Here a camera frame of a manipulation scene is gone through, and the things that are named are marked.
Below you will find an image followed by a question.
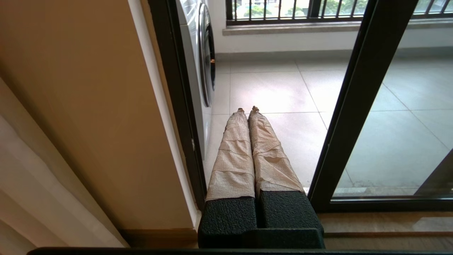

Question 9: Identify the dark brown fixed glass door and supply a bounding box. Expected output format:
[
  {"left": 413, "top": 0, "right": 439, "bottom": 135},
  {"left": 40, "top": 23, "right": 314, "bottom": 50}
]
[{"left": 413, "top": 148, "right": 453, "bottom": 197}]

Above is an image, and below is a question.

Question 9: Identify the long stone window sill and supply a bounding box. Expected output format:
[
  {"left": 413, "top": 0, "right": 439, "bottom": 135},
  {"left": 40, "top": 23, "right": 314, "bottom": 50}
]
[{"left": 222, "top": 18, "right": 453, "bottom": 36}]

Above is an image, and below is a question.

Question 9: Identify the white curtain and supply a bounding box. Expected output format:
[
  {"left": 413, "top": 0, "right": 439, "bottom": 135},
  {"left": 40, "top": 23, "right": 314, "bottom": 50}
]
[{"left": 0, "top": 76, "right": 130, "bottom": 248}]

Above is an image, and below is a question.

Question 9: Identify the white front-load washing machine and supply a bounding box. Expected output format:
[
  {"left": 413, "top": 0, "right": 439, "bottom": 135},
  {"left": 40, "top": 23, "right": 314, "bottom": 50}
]
[{"left": 175, "top": 0, "right": 216, "bottom": 160}]

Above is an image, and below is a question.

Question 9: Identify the dark brown sliding glass door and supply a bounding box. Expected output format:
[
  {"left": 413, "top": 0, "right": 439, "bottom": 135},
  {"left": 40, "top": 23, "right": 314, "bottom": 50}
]
[{"left": 307, "top": 0, "right": 453, "bottom": 213}]

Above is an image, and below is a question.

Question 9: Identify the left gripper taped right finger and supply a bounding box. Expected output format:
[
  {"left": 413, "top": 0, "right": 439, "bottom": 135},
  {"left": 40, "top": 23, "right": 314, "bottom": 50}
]
[{"left": 242, "top": 106, "right": 325, "bottom": 249}]

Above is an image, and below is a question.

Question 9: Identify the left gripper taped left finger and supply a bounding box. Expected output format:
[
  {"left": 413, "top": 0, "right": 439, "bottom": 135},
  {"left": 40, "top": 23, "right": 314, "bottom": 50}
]
[{"left": 197, "top": 108, "right": 258, "bottom": 248}]

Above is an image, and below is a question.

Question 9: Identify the long black balcony railing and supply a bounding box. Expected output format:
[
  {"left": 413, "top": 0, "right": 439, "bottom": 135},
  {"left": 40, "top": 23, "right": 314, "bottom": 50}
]
[{"left": 226, "top": 0, "right": 453, "bottom": 25}]

